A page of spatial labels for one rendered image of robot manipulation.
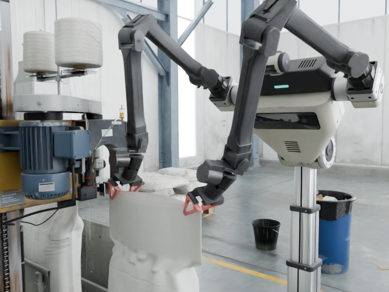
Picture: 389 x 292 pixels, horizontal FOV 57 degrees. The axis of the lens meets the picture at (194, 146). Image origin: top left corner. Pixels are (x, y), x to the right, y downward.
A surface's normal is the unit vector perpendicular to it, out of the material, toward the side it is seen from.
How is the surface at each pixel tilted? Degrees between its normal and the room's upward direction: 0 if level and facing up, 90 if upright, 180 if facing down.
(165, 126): 90
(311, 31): 119
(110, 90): 90
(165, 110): 90
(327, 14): 90
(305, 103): 40
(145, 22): 100
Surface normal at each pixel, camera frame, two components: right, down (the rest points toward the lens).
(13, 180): 0.78, 0.04
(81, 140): 0.97, 0.01
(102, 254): -0.62, 0.06
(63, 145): -0.26, 0.07
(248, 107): 0.44, 0.50
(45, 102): 0.42, 0.07
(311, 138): -0.51, 0.69
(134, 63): 0.63, 0.28
